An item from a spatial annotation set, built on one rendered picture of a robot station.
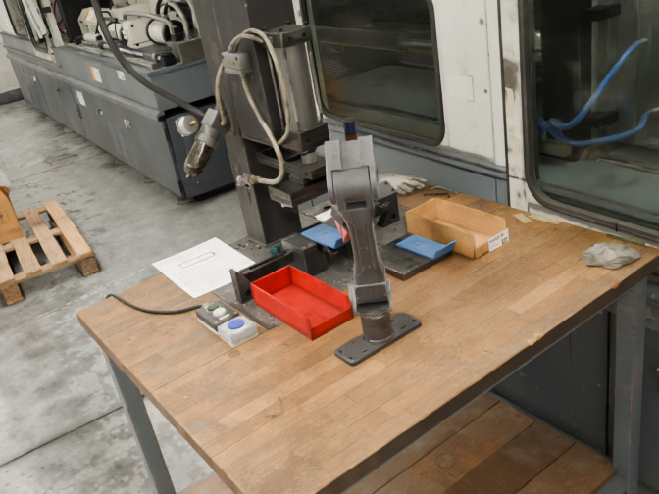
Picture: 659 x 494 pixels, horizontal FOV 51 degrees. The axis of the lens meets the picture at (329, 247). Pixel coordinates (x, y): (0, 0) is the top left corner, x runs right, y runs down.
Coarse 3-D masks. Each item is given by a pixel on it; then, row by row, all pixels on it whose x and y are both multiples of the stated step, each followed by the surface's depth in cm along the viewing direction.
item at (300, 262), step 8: (288, 248) 182; (336, 248) 189; (344, 248) 186; (296, 256) 180; (304, 256) 177; (312, 256) 179; (320, 256) 180; (344, 256) 188; (352, 256) 187; (296, 264) 182; (304, 264) 178; (312, 264) 179; (320, 264) 181; (312, 272) 180; (320, 272) 182
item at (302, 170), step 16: (272, 160) 183; (288, 160) 181; (304, 160) 174; (320, 160) 175; (304, 176) 173; (320, 176) 172; (272, 192) 176; (288, 192) 170; (304, 192) 172; (320, 192) 175
